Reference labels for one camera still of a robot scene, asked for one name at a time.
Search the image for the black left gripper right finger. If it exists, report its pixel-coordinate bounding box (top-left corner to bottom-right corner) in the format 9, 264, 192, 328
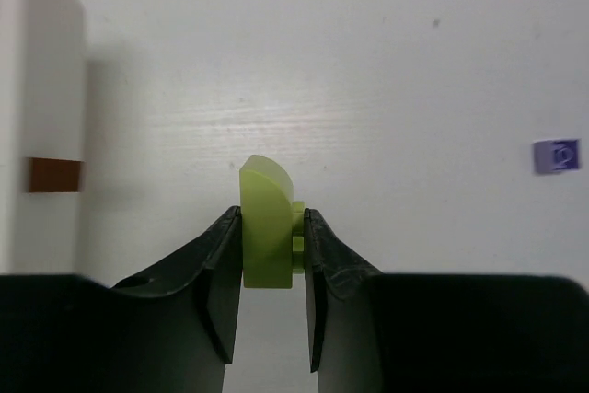
305, 209, 588, 392

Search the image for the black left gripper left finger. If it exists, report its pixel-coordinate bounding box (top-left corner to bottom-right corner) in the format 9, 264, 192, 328
1, 206, 242, 392

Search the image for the yellow-green lego wedge brick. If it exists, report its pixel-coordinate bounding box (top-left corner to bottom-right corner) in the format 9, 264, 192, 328
239, 155, 305, 289

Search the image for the purple upside-down lego brick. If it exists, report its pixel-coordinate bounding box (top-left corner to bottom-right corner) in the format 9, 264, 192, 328
532, 139, 581, 175

